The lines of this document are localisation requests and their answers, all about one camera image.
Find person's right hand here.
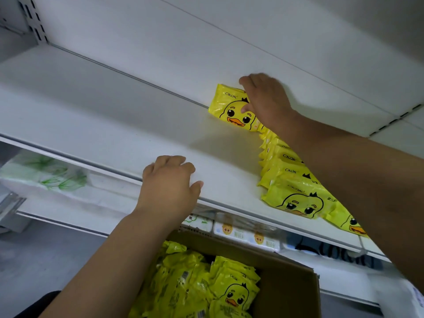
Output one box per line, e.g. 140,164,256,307
238,72,299,133

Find person's left hand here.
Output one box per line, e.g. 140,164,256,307
134,155,204,226

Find yellow duck packet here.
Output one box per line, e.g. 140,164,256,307
208,83,266,133

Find yellow duck packets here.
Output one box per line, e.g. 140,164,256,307
323,201,369,237
129,240,261,318
257,125,339,219

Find white metal shelf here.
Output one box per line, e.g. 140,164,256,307
0,0,424,309

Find brown cardboard box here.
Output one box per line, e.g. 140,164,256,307
162,226,323,318

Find person's left forearm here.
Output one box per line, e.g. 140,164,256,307
40,208,176,318

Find person's right forearm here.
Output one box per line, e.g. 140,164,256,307
275,109,424,292

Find white duck tissue pack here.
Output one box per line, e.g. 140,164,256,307
182,212,282,252

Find person's black trousers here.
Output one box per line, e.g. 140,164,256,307
13,291,61,318

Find green white tissue pack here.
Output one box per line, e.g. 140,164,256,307
0,150,90,193

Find blue white roll pack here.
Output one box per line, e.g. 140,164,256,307
367,271,424,318

